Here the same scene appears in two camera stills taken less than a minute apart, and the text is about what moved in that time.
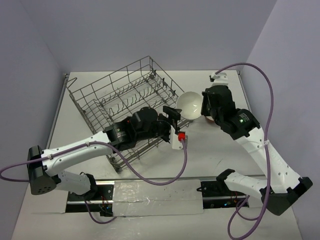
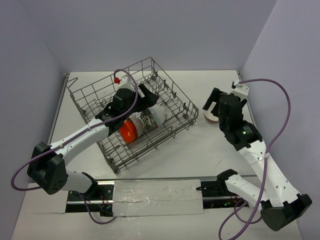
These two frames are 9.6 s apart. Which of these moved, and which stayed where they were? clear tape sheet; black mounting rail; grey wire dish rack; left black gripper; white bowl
Moved: white bowl; left black gripper
Stayed: grey wire dish rack; black mounting rail; clear tape sheet
